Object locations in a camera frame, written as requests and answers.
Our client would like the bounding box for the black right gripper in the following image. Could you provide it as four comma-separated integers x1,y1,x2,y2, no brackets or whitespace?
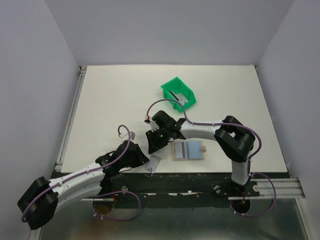
145,127,171,155

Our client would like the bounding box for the green plastic bin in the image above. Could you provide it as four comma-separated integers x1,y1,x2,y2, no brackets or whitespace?
161,77,197,110

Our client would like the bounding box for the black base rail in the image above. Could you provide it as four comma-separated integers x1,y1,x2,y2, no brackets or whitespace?
91,172,260,209

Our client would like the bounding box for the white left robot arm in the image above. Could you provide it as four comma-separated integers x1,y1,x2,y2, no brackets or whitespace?
17,140,149,230

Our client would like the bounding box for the aluminium frame rail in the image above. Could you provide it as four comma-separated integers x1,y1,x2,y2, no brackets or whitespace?
228,177,306,201

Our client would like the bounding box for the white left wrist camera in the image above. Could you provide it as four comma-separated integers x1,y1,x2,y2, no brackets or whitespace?
118,131,136,141

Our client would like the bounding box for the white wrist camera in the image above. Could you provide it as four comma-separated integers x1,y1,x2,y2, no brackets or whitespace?
144,115,160,132
118,131,136,141

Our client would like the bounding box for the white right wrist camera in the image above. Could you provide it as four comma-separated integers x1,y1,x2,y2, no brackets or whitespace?
144,115,160,132

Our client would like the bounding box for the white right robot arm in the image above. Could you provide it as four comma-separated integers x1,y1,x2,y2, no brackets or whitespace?
144,110,256,196

